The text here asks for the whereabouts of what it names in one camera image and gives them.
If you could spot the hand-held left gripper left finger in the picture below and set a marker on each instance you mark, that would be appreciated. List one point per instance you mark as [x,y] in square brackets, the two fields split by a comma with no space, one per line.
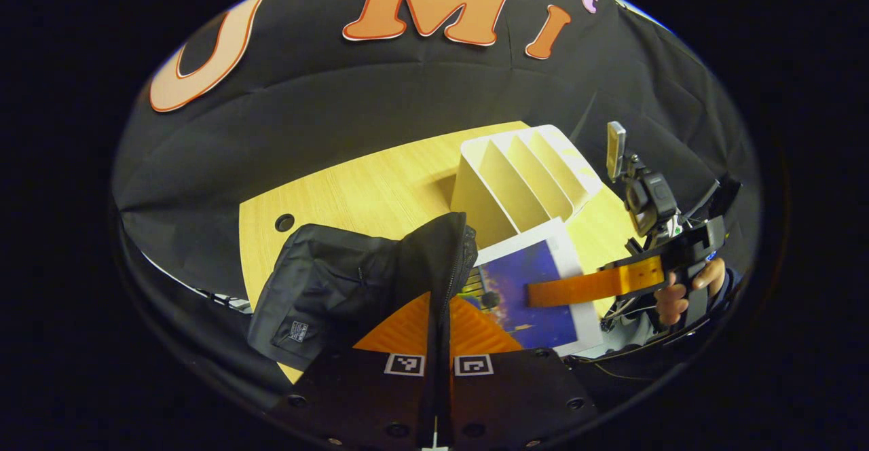
[366,397]

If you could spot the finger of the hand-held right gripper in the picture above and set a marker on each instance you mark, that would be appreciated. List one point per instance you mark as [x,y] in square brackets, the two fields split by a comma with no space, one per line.
[590,284]

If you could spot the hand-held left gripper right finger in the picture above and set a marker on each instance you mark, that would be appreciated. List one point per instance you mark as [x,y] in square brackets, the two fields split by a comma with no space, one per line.
[516,397]

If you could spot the black schoolbag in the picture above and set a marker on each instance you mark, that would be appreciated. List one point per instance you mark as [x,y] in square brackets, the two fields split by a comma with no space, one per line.
[326,288]

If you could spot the blue cover book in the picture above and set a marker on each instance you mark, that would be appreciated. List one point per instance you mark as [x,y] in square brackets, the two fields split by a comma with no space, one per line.
[523,281]

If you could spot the white bookshelf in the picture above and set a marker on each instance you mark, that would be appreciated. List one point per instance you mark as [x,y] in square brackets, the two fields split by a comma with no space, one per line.
[475,193]

